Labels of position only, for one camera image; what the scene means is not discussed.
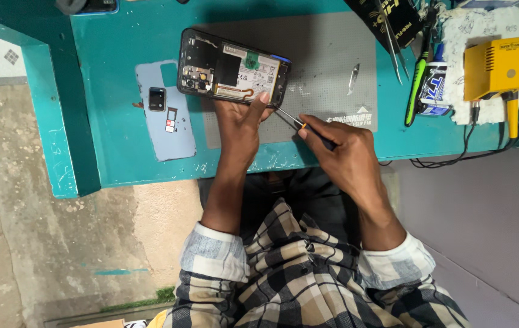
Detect small sim card tray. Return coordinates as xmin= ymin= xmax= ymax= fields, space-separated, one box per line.
xmin=165 ymin=107 xmax=178 ymax=134

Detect person's right hand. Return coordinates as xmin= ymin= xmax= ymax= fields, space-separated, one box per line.
xmin=297 ymin=114 xmax=379 ymax=204

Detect small metal pry blade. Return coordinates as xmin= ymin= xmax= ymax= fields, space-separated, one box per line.
xmin=347 ymin=63 xmax=361 ymax=97

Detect dark trousers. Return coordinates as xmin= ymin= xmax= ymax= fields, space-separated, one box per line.
xmin=197 ymin=168 xmax=362 ymax=249

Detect brown cardboard piece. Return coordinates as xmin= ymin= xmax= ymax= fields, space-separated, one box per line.
xmin=69 ymin=318 xmax=126 ymax=328

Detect yellow soldering station box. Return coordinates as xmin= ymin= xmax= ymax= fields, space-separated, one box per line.
xmin=463 ymin=36 xmax=519 ymax=102

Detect blue phone back cover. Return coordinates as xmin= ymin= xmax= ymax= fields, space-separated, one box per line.
xmin=134 ymin=60 xmax=197 ymax=163

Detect grey anti-slip repair mat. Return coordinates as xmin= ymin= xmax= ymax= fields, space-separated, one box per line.
xmin=193 ymin=11 xmax=378 ymax=150

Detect white and blue glue tube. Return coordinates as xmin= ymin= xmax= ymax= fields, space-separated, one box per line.
xmin=416 ymin=43 xmax=453 ymax=117

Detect checked beige and black shirt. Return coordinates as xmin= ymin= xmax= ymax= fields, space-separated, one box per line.
xmin=163 ymin=197 xmax=472 ymax=328

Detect black cables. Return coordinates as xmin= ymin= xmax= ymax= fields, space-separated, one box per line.
xmin=379 ymin=93 xmax=519 ymax=169

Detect person's left hand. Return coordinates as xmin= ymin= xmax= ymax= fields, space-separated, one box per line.
xmin=214 ymin=91 xmax=275 ymax=168

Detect black smartphone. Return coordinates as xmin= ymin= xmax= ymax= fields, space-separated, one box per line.
xmin=177 ymin=28 xmax=292 ymax=109

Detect white stained cloth pad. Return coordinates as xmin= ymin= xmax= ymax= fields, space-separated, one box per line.
xmin=438 ymin=6 xmax=519 ymax=126

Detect green and black hand tool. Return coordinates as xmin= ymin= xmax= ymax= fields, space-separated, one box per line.
xmin=404 ymin=13 xmax=438 ymax=128

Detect yellow soldering iron handle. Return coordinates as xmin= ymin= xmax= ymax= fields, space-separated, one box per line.
xmin=506 ymin=92 xmax=519 ymax=139

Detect silver metal tweezers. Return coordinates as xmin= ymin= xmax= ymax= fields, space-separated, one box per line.
xmin=376 ymin=0 xmax=411 ymax=86

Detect dark phone with blue edge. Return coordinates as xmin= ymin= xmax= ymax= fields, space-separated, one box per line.
xmin=54 ymin=0 xmax=120 ymax=16

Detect small black screwdriver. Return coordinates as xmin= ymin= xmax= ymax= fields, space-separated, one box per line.
xmin=275 ymin=108 xmax=338 ymax=151

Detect black packet with gold print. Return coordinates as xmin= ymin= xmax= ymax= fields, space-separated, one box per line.
xmin=343 ymin=0 xmax=425 ymax=52

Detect black camera lens frame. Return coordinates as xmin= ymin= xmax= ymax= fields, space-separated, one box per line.
xmin=148 ymin=87 xmax=168 ymax=113

